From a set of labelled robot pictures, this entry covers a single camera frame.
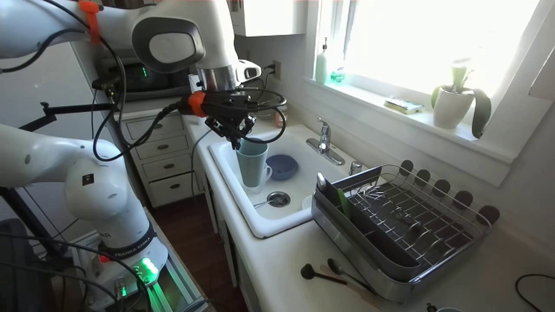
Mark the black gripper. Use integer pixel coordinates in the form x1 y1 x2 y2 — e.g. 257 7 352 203
203 87 262 153

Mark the pale blue plastic cup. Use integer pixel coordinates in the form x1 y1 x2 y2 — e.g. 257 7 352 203
236 137 271 191

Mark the white kitchen sink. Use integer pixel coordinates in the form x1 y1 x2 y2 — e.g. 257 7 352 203
206 118 371 241

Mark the dark blue bowl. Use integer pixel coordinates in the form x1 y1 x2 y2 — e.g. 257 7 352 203
265 153 302 182

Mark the chrome faucet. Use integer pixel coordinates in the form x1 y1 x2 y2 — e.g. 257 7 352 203
305 117 347 169

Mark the white drawer unit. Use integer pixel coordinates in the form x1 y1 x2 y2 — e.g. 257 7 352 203
116 110 205 210

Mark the green dish soap bottle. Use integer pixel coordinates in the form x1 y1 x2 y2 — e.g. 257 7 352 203
314 37 331 85

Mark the white base cabinet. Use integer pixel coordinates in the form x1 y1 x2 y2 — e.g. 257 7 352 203
193 153 274 312

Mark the black box with green light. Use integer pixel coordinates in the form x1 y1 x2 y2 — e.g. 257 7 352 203
94 58 196 104

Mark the small teal item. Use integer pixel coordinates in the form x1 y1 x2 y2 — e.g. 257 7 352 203
328 66 349 87

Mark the green brush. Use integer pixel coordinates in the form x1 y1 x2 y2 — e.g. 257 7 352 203
328 182 352 217

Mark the white upper cabinet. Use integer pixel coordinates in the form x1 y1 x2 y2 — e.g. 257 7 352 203
231 0 309 40

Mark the yellow green sponge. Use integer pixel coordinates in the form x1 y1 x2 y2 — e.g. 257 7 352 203
382 96 425 117

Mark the robot stand with green light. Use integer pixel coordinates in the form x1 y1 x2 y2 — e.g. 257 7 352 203
85 252 212 312

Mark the metal dish rack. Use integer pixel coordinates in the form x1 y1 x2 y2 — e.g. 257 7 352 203
310 160 503 305

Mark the window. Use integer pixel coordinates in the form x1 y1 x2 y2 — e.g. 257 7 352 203
314 0 543 99

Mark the potted plant white pot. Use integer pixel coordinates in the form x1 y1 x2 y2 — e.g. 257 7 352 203
428 56 494 141

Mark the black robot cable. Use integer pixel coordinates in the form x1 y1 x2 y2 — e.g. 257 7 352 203
0 0 290 165

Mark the wall power outlet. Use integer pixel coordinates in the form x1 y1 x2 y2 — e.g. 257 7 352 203
265 59 284 80

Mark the black handled kitchen utensil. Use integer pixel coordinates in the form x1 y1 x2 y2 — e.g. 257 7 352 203
298 262 350 288
326 257 378 299

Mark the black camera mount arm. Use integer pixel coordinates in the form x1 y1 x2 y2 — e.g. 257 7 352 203
19 101 118 134

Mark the thin black looped cable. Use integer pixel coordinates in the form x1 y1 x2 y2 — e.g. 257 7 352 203
513 273 555 312

